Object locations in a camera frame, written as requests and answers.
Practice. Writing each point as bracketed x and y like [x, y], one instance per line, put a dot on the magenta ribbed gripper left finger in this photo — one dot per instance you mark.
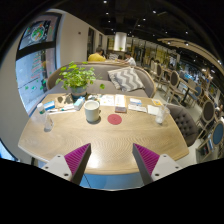
[71, 166]

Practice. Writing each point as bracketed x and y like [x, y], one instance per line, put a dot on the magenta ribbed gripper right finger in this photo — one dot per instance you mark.
[152, 166]

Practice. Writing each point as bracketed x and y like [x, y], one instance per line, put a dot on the person in white shirt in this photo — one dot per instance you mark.
[129, 59]

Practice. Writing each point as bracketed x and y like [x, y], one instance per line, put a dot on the clear drinking glass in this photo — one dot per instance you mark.
[163, 112]

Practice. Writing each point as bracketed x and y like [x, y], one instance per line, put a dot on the person in yellow shirt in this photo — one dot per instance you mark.
[97, 56]

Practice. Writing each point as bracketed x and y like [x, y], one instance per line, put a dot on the wooden cafe chair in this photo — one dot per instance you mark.
[173, 85]

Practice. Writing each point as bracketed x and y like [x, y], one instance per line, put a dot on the clear plastic water bottle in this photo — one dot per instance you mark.
[45, 118]

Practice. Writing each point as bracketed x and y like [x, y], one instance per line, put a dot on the blue seat cafe chair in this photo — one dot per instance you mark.
[213, 140]

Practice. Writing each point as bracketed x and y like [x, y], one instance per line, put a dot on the grey curved sofa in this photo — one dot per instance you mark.
[104, 85]

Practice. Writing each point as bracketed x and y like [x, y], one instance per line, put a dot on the green potted plant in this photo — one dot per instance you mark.
[77, 78]

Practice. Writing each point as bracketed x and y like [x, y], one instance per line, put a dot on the white ceramic mug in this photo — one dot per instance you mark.
[91, 109]

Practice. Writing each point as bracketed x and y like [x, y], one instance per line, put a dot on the grey chevron cushion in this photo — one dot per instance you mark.
[126, 79]

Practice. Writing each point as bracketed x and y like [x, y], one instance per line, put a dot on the light blue tissue box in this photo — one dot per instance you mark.
[79, 103]

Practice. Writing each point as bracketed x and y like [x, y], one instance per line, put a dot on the red round coaster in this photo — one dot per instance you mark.
[114, 119]

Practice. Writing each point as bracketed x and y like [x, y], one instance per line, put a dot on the white paper leaflet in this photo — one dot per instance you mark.
[107, 100]

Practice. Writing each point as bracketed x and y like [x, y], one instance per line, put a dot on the grey tufted armchair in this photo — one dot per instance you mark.
[185, 123]

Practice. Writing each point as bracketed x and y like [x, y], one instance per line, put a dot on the white card on table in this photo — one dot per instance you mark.
[153, 110]

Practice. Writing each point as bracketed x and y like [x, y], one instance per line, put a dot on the dark small booklet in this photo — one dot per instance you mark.
[120, 109]

